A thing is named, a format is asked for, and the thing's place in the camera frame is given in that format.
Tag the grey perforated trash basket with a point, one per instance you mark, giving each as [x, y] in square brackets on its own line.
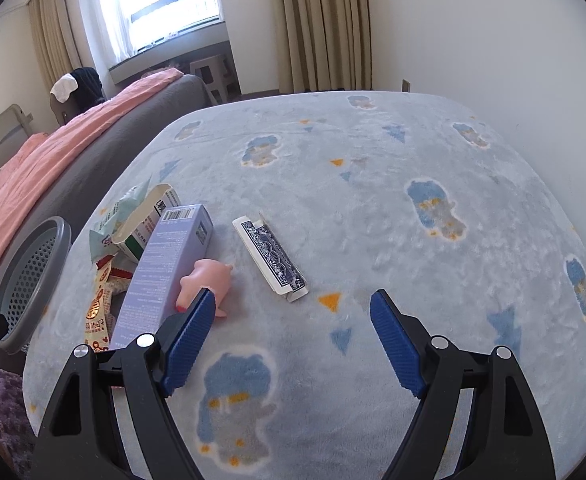
[30, 280]

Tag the green white small carton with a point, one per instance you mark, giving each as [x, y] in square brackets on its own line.
[132, 237]

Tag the white cloth on chair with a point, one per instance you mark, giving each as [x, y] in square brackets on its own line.
[62, 89]

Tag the light blue patterned blanket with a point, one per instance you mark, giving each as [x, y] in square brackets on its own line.
[409, 193]

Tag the beige curtain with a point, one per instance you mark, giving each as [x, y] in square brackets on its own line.
[55, 46]
[323, 45]

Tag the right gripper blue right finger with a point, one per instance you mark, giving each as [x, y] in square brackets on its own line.
[401, 337]

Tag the chair with dark clothes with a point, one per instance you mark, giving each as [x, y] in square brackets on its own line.
[89, 94]

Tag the left beige curtain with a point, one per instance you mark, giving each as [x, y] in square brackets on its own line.
[55, 46]

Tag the blue playing card box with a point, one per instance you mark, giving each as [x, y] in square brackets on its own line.
[271, 259]

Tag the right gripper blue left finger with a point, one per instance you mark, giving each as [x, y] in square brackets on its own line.
[183, 337]

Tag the pink pig toy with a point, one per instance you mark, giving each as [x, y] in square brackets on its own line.
[210, 274]

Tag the white stool under window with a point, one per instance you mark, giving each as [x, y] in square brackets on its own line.
[216, 74]

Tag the pink bed cover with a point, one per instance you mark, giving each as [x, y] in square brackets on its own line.
[42, 159]

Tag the red patterned snack wrapper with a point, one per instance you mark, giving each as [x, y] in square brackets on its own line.
[110, 281]

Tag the wall socket plate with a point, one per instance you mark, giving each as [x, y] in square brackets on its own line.
[406, 85]

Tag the white sheer curtain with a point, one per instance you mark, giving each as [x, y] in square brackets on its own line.
[116, 25]

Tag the purple rectangular box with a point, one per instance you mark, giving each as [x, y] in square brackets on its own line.
[179, 239]

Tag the light green plastic wrapper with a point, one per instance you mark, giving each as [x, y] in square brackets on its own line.
[102, 232]

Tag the right beige curtain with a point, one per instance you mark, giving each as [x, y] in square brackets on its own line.
[323, 45]

